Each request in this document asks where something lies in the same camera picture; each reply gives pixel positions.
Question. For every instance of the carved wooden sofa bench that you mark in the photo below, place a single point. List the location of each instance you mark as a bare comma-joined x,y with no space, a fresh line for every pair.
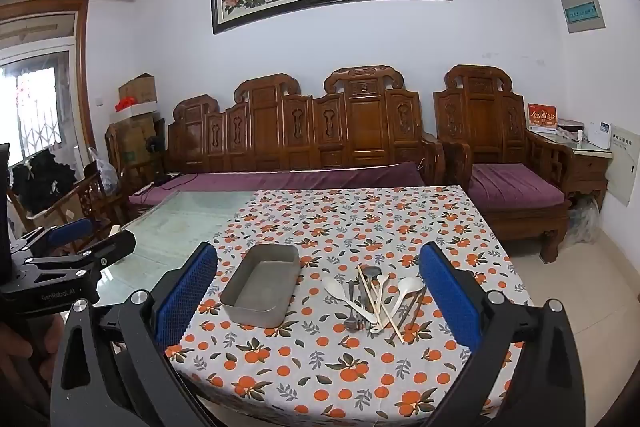
300,127

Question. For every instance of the small brown cardboard box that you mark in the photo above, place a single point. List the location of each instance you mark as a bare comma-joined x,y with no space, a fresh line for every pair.
139,89

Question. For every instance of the large brown cardboard box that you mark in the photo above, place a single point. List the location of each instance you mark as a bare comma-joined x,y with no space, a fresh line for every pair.
132,144

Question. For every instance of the crumpled plastic bags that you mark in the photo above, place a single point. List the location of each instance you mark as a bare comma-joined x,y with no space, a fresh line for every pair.
584,219

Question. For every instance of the white box-shaped device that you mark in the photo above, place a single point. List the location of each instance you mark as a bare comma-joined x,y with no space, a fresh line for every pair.
599,136

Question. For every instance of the beige wall panel box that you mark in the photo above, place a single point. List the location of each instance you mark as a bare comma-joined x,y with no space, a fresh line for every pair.
625,167

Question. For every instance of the rectangular metal tray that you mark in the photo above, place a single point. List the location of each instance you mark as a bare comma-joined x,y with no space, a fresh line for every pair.
260,282

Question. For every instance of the white soup spoon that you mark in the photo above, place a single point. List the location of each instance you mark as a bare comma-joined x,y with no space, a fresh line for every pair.
410,288

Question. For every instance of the red gift box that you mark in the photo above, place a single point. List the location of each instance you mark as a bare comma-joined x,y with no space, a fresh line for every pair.
542,117

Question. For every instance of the square purple seat cushion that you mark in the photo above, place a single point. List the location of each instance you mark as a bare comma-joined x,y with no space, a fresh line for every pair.
515,187

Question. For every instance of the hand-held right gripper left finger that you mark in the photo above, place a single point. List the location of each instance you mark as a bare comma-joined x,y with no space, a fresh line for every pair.
187,292

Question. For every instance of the dark brown chopstick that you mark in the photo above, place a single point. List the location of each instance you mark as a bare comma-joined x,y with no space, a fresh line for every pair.
412,309
419,302

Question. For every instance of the grey wall electrical panel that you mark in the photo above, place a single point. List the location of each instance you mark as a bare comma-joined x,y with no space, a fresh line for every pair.
582,11

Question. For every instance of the long purple sofa cushion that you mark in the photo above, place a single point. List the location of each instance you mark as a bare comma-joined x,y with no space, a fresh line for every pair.
300,179

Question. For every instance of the pile of black clothes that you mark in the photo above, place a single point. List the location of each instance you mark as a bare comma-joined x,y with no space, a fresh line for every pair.
42,179

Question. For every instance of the orange fruit print tablecloth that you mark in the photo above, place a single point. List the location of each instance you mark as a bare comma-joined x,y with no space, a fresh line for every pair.
320,227

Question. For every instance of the barred window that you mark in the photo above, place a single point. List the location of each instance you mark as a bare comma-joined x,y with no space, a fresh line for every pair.
35,107

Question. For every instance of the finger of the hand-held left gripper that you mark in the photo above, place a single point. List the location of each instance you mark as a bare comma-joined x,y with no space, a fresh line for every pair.
115,244
70,232

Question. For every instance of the grey flat box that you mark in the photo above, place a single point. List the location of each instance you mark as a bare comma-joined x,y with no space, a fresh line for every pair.
570,127

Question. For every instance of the wooden lattice chair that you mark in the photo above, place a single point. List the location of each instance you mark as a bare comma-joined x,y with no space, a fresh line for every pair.
90,197

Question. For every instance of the white box with red item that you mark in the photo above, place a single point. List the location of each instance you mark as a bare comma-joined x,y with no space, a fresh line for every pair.
137,111

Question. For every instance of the metal spoon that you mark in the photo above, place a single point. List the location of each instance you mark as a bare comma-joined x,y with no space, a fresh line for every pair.
371,273

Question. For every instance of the wooden side table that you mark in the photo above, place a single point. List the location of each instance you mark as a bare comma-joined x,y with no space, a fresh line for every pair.
585,167

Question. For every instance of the metal fork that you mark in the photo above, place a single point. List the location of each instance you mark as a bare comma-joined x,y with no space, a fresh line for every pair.
351,307

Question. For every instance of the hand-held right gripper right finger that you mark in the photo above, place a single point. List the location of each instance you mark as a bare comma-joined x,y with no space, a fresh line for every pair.
450,297

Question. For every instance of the person's left hand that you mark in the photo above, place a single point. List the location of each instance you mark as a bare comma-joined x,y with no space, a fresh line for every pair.
15,349

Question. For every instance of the carved wooden armchair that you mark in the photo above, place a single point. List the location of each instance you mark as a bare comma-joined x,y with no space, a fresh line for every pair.
480,122

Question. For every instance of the clear plastic bag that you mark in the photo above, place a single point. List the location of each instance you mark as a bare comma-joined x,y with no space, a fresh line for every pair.
107,177

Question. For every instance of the ivory chopstick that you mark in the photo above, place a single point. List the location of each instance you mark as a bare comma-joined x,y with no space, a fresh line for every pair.
368,294
382,307

